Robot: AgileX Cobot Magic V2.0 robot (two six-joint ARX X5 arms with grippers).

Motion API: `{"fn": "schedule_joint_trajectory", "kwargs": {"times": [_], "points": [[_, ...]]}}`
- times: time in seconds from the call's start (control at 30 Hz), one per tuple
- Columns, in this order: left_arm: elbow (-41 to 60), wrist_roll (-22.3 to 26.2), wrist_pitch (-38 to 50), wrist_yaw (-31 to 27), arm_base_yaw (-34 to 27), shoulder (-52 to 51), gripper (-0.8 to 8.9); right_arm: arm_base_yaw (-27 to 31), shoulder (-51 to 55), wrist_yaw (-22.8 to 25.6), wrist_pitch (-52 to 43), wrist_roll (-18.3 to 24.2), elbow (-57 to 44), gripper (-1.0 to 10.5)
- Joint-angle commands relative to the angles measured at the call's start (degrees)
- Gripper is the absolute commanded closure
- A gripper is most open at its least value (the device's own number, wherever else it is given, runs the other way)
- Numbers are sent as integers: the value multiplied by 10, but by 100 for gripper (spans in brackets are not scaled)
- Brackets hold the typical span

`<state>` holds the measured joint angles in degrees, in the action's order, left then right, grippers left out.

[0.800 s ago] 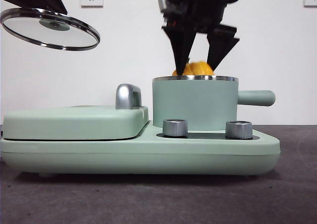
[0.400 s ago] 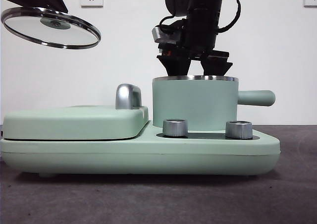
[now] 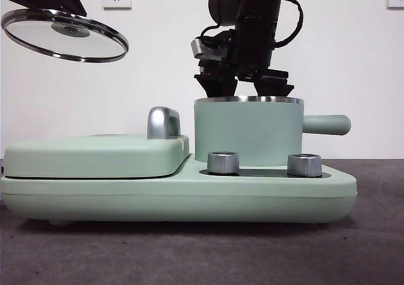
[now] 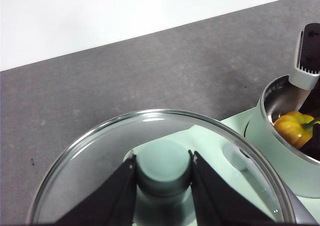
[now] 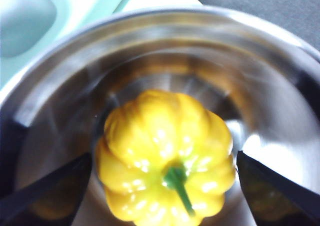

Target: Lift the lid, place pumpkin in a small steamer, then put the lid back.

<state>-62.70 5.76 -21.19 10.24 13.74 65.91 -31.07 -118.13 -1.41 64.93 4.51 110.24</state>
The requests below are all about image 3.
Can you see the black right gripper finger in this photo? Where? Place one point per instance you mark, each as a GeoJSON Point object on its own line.
{"type": "Point", "coordinates": [273, 88]}
{"type": "Point", "coordinates": [219, 86]}

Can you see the glass pot lid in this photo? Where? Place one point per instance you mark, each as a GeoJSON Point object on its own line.
{"type": "Point", "coordinates": [38, 34]}

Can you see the silver control knob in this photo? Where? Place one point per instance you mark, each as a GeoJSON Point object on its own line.
{"type": "Point", "coordinates": [222, 163]}
{"type": "Point", "coordinates": [304, 166]}

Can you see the mint green griddle cover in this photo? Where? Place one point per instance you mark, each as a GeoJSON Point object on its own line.
{"type": "Point", "coordinates": [94, 159]}

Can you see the mint green breakfast machine base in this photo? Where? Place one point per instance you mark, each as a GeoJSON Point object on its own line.
{"type": "Point", "coordinates": [79, 200]}

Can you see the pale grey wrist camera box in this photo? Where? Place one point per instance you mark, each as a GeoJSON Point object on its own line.
{"type": "Point", "coordinates": [202, 48]}

